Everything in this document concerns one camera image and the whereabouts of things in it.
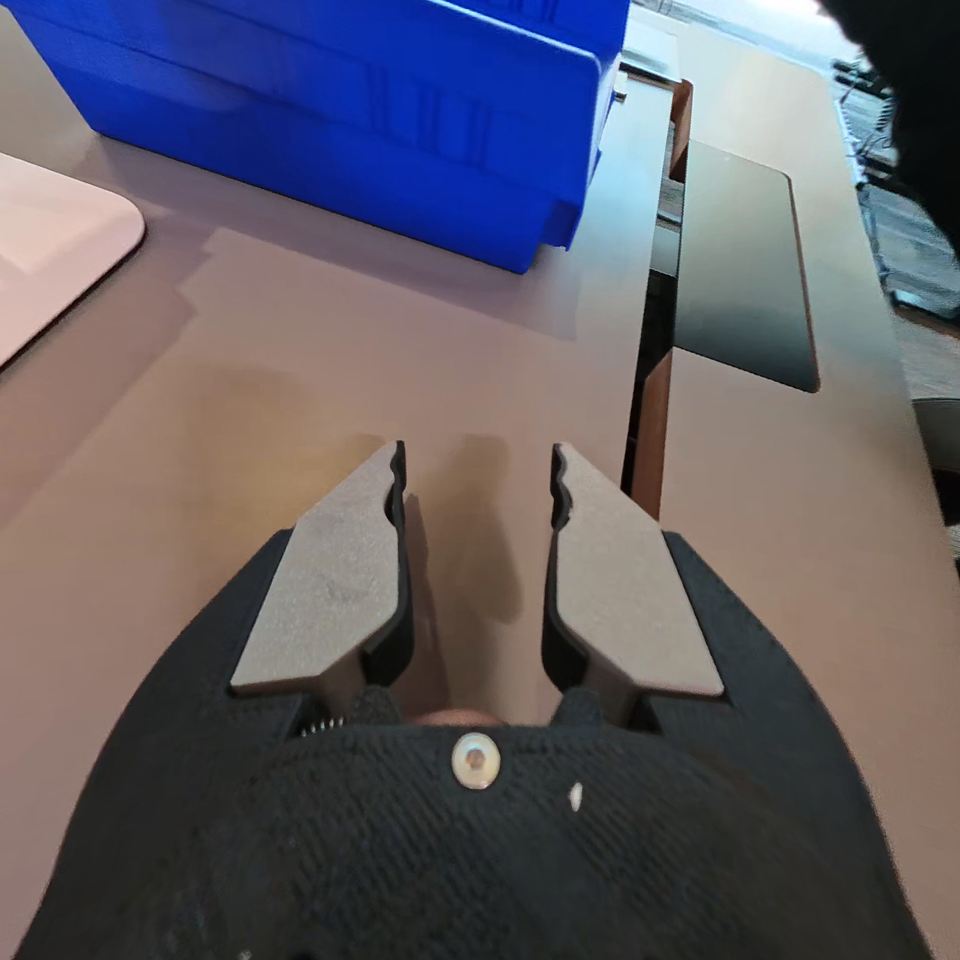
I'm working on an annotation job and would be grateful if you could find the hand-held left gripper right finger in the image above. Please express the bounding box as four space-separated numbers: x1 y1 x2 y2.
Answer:
541 442 726 725

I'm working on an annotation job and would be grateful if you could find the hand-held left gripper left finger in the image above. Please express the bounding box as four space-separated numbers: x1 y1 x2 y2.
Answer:
229 440 417 710

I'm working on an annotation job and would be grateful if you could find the person's black clothed torso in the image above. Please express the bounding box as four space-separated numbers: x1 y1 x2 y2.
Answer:
816 0 960 275

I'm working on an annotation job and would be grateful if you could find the black flat panel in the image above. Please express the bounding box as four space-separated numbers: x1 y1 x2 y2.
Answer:
671 138 821 395

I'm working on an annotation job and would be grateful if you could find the blue plastic bin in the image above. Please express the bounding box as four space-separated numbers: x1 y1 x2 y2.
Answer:
15 0 633 276

